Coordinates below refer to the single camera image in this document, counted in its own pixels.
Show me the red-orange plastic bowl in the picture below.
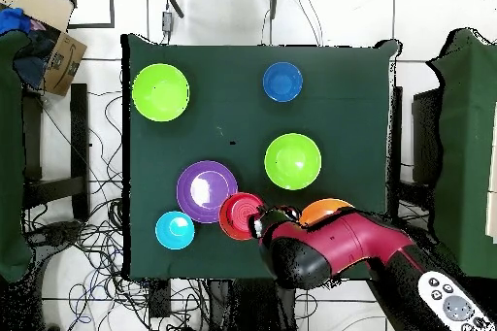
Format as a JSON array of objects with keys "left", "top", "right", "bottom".
[{"left": 217, "top": 191, "right": 267, "bottom": 242}]

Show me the purple plastic bowl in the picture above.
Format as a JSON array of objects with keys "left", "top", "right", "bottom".
[{"left": 176, "top": 160, "right": 239, "bottom": 224}]

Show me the large orange plastic bowl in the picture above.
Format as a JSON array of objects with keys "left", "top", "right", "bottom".
[{"left": 298, "top": 197, "right": 355, "bottom": 228}]

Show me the green plastic bowl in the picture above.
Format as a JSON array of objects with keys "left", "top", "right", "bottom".
[
  {"left": 131, "top": 63, "right": 191, "bottom": 123},
  {"left": 264, "top": 132, "right": 323, "bottom": 191}
]

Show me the cyan plastic bowl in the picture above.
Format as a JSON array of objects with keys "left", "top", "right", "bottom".
[{"left": 154, "top": 211, "right": 196, "bottom": 250}]

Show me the black power strip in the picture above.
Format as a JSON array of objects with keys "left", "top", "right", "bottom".
[{"left": 149, "top": 280, "right": 172, "bottom": 318}]

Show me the blue plastic bowl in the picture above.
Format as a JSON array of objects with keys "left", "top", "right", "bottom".
[{"left": 262, "top": 61, "right": 304, "bottom": 103}]

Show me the dark green tablecloth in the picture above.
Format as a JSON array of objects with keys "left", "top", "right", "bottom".
[{"left": 120, "top": 33, "right": 401, "bottom": 281}]

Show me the green cloth covered table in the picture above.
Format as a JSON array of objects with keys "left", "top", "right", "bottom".
[
  {"left": 0, "top": 29, "right": 34, "bottom": 283},
  {"left": 424, "top": 27, "right": 497, "bottom": 281}
]

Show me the brown cardboard box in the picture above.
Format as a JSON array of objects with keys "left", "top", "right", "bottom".
[{"left": 0, "top": 0, "right": 88, "bottom": 97}]

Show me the blue cloth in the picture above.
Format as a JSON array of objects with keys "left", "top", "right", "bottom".
[{"left": 0, "top": 7, "right": 34, "bottom": 35}]

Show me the tangle of black cables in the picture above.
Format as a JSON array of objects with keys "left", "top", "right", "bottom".
[{"left": 22, "top": 89, "right": 203, "bottom": 331}]

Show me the black stool frame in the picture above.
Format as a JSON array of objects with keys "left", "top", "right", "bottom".
[
  {"left": 20, "top": 83, "right": 91, "bottom": 223},
  {"left": 387, "top": 85, "right": 444, "bottom": 227}
]

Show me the black pedestal foot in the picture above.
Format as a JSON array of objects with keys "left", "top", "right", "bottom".
[{"left": 26, "top": 219, "right": 84, "bottom": 248}]

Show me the black metal frame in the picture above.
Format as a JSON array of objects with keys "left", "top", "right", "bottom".
[{"left": 57, "top": 0, "right": 116, "bottom": 30}]

